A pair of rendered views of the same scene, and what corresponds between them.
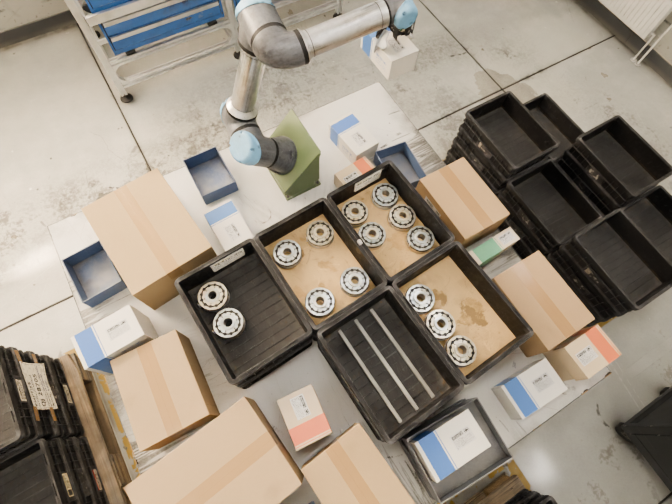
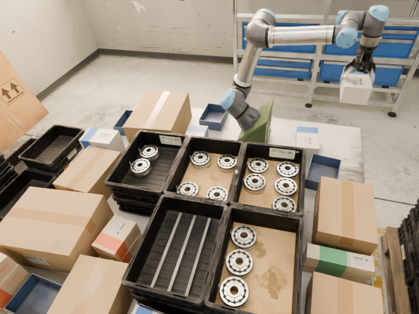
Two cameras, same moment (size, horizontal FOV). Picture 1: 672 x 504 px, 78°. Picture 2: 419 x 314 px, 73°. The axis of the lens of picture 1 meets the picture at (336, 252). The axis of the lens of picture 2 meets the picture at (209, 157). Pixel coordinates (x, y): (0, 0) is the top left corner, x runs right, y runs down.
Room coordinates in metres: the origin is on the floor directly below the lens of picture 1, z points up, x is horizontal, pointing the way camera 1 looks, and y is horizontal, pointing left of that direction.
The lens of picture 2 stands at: (0.05, -0.76, 1.89)
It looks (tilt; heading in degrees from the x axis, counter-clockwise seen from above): 44 degrees down; 59
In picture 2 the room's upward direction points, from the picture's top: 7 degrees counter-clockwise
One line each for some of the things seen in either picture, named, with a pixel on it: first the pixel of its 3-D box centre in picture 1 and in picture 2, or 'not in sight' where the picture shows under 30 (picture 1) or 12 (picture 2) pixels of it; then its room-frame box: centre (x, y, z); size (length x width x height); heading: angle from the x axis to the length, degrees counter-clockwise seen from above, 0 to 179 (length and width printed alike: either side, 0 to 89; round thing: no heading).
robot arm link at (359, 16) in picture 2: not in sight; (349, 22); (1.25, -0.05, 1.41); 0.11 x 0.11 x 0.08; 31
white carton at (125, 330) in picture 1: (113, 338); (101, 141); (0.19, 0.70, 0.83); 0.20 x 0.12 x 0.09; 130
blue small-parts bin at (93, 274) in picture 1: (95, 273); (130, 123); (0.44, 0.89, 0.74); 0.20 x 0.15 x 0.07; 41
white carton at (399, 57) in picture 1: (388, 48); (355, 85); (1.33, -0.12, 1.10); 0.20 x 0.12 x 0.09; 36
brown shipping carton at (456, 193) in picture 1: (458, 206); (341, 217); (0.87, -0.47, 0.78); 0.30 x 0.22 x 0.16; 36
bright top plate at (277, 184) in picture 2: (402, 215); (285, 186); (0.75, -0.24, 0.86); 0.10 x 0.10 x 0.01
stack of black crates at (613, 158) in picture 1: (598, 178); not in sight; (1.37, -1.38, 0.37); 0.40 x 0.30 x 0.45; 36
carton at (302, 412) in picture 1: (304, 416); (116, 237); (0.01, 0.04, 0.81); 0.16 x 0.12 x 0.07; 31
